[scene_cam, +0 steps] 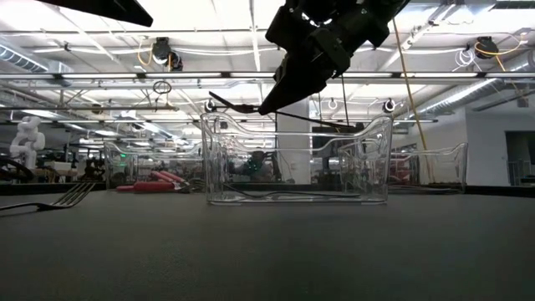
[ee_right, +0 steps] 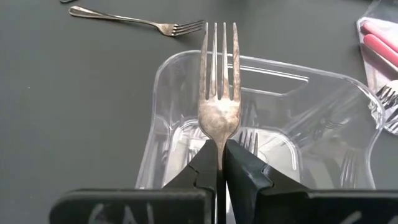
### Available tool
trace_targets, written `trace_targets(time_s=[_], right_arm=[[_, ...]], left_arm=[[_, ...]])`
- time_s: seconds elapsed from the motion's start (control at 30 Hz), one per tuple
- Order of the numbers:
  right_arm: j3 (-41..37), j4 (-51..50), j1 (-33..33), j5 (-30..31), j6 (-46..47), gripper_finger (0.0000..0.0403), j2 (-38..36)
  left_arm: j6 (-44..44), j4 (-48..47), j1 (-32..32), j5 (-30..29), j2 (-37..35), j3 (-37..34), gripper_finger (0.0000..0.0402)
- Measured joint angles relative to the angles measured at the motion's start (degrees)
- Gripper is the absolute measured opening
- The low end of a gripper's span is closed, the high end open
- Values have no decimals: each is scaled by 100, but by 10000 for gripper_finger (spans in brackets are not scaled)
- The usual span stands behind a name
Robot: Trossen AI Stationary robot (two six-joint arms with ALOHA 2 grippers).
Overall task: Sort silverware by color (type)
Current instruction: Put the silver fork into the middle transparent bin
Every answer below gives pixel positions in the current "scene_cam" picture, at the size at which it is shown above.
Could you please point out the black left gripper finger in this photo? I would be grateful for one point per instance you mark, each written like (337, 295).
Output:
(108, 8)

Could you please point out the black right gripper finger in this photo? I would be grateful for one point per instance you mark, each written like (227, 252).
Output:
(284, 83)
(313, 77)

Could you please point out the black metal fork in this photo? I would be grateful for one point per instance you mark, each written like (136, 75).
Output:
(240, 108)
(62, 202)
(292, 193)

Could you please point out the white building column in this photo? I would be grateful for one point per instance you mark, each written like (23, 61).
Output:
(294, 146)

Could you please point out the person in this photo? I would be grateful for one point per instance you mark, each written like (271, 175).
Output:
(257, 167)

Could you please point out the clear plastic bin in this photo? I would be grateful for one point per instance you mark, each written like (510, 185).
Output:
(292, 200)
(443, 167)
(125, 167)

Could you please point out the white humanoid robot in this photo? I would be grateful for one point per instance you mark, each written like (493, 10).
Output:
(27, 140)

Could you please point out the black table mat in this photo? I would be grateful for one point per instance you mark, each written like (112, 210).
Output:
(267, 271)

